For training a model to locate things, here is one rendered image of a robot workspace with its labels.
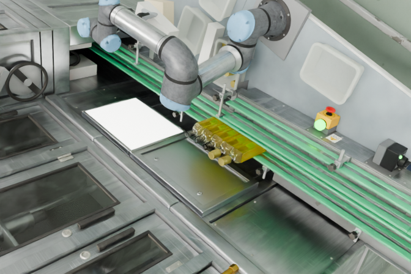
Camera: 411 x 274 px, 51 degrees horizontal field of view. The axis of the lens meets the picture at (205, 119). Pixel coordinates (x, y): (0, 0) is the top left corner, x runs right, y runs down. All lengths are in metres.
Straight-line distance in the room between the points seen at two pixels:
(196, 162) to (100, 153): 0.43
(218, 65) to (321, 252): 0.81
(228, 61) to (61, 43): 0.97
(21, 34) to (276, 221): 1.44
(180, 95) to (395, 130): 0.82
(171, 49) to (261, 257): 0.80
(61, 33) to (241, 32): 0.99
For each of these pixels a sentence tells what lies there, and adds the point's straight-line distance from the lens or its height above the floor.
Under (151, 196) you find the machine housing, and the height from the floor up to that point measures 1.40.
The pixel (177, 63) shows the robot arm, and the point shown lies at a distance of 1.46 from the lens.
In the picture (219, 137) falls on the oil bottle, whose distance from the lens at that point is 1.86.
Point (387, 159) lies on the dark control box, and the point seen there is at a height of 0.83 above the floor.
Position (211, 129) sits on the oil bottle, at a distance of 1.91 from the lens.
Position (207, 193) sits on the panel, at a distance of 1.80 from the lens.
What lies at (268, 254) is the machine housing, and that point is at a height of 1.24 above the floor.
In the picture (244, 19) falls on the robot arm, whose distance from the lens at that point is 1.75.
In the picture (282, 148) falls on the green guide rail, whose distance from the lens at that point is 1.83.
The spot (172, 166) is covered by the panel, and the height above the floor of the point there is 1.22.
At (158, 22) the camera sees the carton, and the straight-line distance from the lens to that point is 1.96.
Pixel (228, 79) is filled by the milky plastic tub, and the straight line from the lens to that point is 2.17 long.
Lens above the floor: 2.31
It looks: 41 degrees down
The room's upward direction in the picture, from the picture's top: 109 degrees counter-clockwise
